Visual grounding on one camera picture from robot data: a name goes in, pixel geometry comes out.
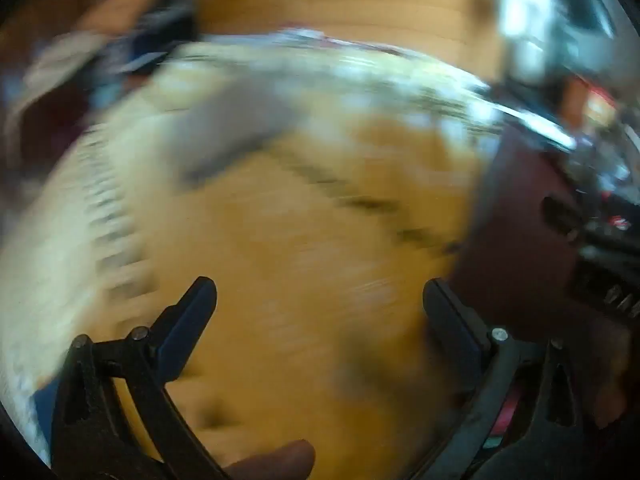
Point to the dark red cloth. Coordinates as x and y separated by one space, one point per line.
515 240

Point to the yellow patterned blanket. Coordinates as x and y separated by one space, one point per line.
310 260

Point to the person's left hand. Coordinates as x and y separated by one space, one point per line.
280 462

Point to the wooden headboard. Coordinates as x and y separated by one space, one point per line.
340 0

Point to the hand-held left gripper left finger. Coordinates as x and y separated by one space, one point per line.
184 341

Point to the grey folded cloth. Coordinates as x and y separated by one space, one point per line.
225 125

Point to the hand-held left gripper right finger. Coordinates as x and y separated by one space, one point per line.
456 341

